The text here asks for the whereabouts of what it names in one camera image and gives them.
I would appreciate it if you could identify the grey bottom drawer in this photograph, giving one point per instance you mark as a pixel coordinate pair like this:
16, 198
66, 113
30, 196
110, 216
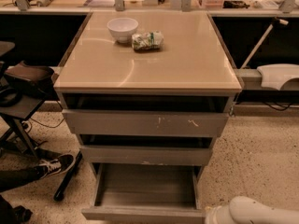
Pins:
153, 194

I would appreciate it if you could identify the grey drawer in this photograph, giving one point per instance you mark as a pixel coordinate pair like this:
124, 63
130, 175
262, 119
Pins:
147, 115
146, 150
153, 194

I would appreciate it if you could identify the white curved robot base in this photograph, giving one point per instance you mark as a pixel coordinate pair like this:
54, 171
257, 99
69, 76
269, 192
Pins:
276, 75

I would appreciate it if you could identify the grey middle drawer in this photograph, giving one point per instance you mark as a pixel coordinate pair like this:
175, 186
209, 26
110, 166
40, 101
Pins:
146, 150

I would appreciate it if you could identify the grey drawer cabinet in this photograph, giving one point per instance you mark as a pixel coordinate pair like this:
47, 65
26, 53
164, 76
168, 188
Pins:
191, 61

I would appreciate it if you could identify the grey top drawer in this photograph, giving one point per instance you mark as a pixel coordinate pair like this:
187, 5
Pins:
147, 115

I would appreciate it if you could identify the black chair base leg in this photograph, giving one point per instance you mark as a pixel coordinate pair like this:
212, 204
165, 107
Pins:
59, 194

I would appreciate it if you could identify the black white sneaker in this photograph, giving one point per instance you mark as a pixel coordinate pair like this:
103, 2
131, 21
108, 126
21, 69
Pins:
60, 165

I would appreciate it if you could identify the green white snack bag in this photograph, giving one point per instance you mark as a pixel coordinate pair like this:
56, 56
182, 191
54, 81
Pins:
147, 41

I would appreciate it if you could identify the white stick with tip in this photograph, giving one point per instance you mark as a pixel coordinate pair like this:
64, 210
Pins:
267, 32

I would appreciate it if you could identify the white ceramic bowl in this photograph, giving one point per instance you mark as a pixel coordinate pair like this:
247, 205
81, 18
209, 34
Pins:
122, 29

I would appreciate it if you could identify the black trouser leg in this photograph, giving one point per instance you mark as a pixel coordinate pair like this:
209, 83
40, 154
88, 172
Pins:
16, 178

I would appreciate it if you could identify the dark brown bag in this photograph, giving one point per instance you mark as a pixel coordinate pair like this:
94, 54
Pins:
34, 81

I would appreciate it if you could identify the black side stool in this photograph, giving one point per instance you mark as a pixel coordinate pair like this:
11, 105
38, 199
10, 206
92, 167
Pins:
15, 109

